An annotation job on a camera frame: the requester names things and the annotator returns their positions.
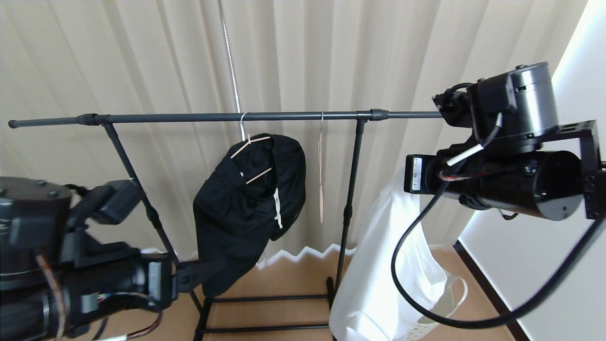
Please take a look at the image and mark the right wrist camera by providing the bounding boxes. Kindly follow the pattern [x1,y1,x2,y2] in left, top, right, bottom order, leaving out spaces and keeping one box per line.
[432,83,476,128]

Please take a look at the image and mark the black cable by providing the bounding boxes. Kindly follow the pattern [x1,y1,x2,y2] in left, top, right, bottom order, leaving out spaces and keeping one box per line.
[391,175,606,330]

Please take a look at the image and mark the white garment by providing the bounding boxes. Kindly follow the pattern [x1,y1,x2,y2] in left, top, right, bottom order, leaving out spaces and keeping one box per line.
[329,166,450,341]

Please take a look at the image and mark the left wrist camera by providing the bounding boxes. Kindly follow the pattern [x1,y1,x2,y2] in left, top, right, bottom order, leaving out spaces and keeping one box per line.
[71,180,143,226]

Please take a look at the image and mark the white laundry basket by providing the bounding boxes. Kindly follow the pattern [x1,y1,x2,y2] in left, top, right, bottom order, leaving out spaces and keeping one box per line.
[402,275,469,341]

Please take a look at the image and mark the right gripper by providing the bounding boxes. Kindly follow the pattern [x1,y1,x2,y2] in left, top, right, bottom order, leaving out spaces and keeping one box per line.
[404,151,585,221]

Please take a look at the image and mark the beige curtain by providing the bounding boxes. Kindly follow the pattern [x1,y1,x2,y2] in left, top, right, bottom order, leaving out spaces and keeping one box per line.
[0,0,588,261]

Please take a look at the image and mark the pink clothes hanger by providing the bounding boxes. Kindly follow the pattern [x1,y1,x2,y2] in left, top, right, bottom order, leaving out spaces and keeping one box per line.
[317,112,325,224]
[231,113,273,185]

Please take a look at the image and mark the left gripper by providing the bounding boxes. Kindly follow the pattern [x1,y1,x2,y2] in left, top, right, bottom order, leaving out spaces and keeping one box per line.
[45,253,179,334]

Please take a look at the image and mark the black shorts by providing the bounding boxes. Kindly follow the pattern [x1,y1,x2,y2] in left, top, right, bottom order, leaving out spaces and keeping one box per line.
[193,134,307,298]

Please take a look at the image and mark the black clothes rack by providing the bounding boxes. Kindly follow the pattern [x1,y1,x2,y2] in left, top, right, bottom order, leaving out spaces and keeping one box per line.
[9,109,443,341]

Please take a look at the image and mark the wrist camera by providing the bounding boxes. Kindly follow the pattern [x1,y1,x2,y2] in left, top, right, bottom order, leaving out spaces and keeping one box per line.
[432,83,476,128]
[71,180,143,226]

